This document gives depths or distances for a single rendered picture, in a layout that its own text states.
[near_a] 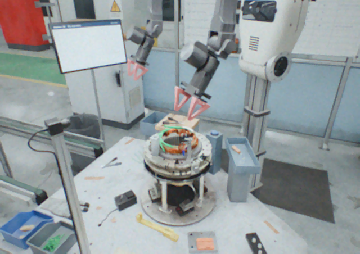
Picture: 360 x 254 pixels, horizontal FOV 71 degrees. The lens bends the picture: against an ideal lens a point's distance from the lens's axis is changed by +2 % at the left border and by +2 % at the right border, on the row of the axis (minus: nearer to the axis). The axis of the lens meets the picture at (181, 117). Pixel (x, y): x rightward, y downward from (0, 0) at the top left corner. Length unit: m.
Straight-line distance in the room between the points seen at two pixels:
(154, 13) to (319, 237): 2.06
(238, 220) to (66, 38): 1.56
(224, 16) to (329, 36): 2.45
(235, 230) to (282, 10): 0.96
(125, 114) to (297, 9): 2.75
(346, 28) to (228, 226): 2.45
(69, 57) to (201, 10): 1.85
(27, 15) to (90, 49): 2.73
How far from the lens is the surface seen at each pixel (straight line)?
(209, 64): 0.79
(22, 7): 4.71
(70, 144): 2.06
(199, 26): 3.33
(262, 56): 1.25
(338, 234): 2.57
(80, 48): 1.99
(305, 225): 2.52
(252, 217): 1.34
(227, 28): 0.79
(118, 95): 3.48
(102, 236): 1.28
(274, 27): 1.20
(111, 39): 2.08
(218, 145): 1.44
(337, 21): 3.16
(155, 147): 1.11
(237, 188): 1.33
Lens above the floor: 1.74
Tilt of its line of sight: 26 degrees down
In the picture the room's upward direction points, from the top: straight up
